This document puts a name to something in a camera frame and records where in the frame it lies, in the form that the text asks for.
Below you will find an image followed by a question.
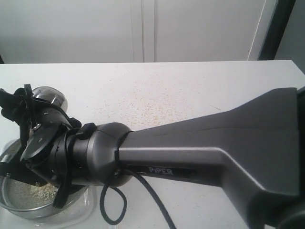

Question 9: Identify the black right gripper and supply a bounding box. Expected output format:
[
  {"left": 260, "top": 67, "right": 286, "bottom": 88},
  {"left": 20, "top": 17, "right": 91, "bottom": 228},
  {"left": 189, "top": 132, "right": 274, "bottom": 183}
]
[{"left": 0, "top": 87, "right": 79, "bottom": 167}]

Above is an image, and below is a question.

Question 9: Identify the small stainless steel cup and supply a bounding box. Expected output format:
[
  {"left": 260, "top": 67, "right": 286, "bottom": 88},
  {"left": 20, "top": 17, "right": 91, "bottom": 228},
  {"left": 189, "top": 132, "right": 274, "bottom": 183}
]
[{"left": 32, "top": 86, "right": 68, "bottom": 112}]

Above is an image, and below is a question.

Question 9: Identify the clear glass bowl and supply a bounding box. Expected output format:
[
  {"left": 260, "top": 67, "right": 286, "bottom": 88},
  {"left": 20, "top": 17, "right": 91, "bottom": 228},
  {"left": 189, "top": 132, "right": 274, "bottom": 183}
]
[{"left": 0, "top": 140, "right": 101, "bottom": 227}]

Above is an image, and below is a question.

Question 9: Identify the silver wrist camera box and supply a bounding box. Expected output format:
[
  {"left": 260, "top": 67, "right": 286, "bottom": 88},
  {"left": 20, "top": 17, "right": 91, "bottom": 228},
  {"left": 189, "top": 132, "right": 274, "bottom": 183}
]
[{"left": 0, "top": 161, "right": 48, "bottom": 187}]

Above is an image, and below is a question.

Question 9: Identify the dark vertical post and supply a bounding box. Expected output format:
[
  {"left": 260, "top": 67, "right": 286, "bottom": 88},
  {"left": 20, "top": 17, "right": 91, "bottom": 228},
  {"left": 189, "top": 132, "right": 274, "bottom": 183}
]
[{"left": 258, "top": 0, "right": 296, "bottom": 61}]

